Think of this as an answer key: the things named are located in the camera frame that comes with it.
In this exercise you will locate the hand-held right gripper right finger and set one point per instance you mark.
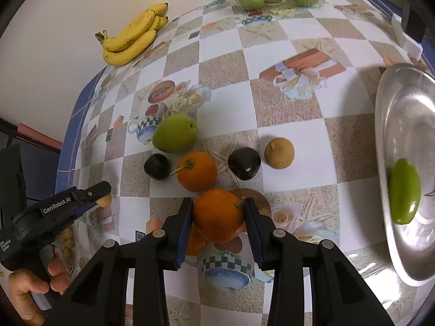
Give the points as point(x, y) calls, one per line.
point(255, 234)

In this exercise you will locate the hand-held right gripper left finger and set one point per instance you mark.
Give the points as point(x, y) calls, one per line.
point(182, 234)

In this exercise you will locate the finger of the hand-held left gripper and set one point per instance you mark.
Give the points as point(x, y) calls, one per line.
point(89, 207)
point(95, 191)

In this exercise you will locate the small yellow fruit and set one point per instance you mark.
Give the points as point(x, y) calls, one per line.
point(104, 201)

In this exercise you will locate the orange with stem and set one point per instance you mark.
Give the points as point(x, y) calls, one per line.
point(219, 215)
point(197, 172)

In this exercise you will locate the dark plum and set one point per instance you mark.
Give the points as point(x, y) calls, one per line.
point(156, 167)
point(244, 163)

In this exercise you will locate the brown round fruit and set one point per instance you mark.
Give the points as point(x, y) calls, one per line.
point(278, 153)

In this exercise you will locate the green apple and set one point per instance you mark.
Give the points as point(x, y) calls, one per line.
point(175, 133)

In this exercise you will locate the small oblong green fruit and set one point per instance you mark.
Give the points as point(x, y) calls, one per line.
point(404, 195)

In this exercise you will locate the silver metal plate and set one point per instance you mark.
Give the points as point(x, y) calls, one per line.
point(404, 115)

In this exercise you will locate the clear bag of small fruits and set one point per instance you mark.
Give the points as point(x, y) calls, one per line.
point(66, 241)

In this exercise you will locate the person's left hand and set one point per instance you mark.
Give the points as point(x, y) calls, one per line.
point(25, 288)

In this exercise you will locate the yellow banana bunch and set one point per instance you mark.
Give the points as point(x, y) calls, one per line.
point(131, 37)

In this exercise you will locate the checkered printed tablecloth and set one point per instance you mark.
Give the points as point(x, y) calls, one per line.
point(231, 74)

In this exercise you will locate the white holder with black box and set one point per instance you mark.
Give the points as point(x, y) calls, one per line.
point(409, 27)

